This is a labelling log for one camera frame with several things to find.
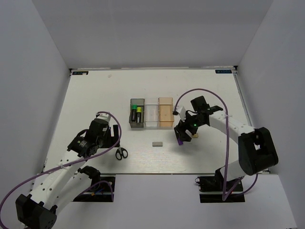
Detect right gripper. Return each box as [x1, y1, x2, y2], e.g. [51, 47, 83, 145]
[175, 110, 205, 142]

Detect purple cap black highlighter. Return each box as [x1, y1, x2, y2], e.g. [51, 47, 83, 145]
[177, 138, 183, 146]

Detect black handled scissors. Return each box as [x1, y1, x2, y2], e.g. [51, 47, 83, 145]
[115, 147, 128, 160]

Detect grey white eraser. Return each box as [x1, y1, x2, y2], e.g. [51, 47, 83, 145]
[152, 142, 163, 147]

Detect green cap black highlighter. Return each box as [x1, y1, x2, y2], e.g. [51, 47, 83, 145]
[131, 104, 137, 122]

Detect yellow cap black highlighter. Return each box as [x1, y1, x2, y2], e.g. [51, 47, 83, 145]
[136, 106, 142, 123]

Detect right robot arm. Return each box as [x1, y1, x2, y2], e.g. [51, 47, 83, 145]
[173, 96, 279, 190]

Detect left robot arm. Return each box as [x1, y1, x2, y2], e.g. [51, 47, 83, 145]
[16, 112, 122, 229]

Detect amber plastic bin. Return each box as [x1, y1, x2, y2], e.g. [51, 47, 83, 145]
[158, 97, 174, 128]

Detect clear plastic bin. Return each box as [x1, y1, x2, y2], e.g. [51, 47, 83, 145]
[145, 98, 159, 128]

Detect smoky grey plastic bin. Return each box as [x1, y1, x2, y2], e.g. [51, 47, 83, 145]
[129, 98, 145, 128]

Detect right blue corner label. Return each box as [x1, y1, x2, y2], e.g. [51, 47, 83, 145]
[215, 69, 232, 74]

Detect blue corner label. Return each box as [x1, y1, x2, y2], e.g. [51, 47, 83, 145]
[72, 71, 89, 75]
[215, 69, 232, 74]

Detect left blue corner label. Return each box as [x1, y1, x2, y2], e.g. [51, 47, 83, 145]
[72, 71, 89, 75]

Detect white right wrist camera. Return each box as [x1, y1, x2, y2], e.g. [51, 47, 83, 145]
[173, 105, 186, 122]

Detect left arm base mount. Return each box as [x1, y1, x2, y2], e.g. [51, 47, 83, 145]
[73, 175, 116, 203]

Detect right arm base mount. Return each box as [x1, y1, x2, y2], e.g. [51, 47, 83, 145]
[195, 176, 245, 203]

